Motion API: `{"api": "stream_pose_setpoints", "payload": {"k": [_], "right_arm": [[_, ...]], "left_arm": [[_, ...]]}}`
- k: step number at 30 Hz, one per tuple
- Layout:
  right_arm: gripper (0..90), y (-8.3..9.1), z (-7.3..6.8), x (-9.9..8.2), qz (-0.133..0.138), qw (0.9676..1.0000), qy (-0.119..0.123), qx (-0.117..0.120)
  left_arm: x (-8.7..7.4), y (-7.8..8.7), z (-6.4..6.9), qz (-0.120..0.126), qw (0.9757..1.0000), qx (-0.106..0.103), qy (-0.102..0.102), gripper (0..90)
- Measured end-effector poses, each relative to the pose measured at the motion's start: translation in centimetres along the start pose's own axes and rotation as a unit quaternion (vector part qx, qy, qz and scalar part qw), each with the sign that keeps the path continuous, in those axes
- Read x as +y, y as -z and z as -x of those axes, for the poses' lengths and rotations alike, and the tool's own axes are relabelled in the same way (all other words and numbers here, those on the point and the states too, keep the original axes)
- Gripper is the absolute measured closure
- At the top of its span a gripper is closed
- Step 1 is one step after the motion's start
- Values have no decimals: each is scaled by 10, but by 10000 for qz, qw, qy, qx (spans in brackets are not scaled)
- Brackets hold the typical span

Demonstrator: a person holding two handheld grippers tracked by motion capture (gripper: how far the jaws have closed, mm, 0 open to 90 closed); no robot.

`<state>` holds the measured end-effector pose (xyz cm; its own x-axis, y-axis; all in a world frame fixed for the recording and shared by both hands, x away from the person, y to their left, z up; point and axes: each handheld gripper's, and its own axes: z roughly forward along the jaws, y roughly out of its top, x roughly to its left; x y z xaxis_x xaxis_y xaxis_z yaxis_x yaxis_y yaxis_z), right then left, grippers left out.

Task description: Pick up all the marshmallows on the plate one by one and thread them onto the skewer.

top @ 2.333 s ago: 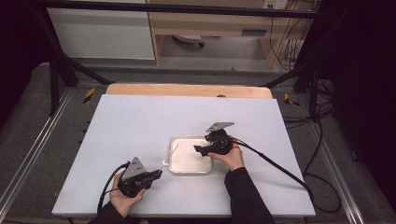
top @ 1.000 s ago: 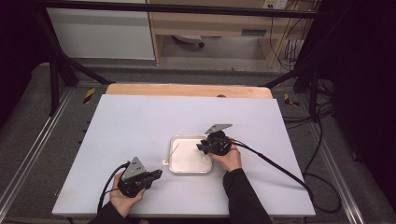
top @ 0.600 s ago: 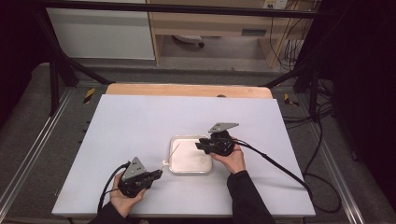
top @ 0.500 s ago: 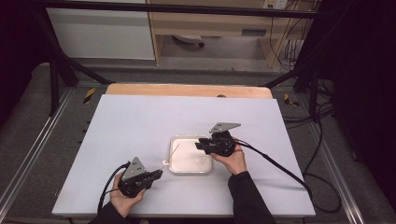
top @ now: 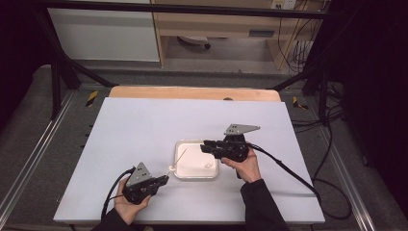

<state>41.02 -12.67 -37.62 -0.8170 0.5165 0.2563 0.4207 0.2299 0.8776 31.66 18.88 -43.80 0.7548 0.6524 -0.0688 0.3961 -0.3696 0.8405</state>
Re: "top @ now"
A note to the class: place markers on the black metal stand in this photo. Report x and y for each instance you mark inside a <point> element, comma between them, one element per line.
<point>322,86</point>
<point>56,80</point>

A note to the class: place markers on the wooden table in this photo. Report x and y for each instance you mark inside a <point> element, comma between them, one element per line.
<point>192,93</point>

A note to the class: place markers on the chair base with caster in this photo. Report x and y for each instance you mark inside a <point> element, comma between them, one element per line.
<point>195,40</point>

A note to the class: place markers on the black frame crossbar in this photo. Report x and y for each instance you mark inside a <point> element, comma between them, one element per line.
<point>192,9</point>

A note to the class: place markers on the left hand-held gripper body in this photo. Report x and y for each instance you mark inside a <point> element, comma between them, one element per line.
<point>139,179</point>

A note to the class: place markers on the person's left hand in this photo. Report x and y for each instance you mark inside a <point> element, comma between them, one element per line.
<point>128,210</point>

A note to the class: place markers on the white rectangular tray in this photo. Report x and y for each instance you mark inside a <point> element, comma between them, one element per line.
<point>192,160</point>

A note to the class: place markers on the light wooden desk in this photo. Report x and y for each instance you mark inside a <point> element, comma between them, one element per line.
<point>208,24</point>

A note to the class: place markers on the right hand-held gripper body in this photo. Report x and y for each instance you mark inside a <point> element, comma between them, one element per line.
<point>235,149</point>

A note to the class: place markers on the aluminium floor rail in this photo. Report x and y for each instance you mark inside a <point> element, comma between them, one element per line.
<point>349,183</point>
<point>35,147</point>

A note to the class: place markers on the thin bamboo skewer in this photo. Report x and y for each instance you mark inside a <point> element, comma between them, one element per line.
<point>179,158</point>

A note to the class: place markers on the white marshmallow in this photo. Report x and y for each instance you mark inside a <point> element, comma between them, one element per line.
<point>172,167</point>

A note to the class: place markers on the person's right hand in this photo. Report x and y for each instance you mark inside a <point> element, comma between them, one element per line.
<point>248,170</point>

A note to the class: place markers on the white wall socket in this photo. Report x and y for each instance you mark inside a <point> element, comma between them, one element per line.
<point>282,4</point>

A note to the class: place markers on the white cabinet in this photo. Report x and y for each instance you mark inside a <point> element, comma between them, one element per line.
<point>102,35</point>

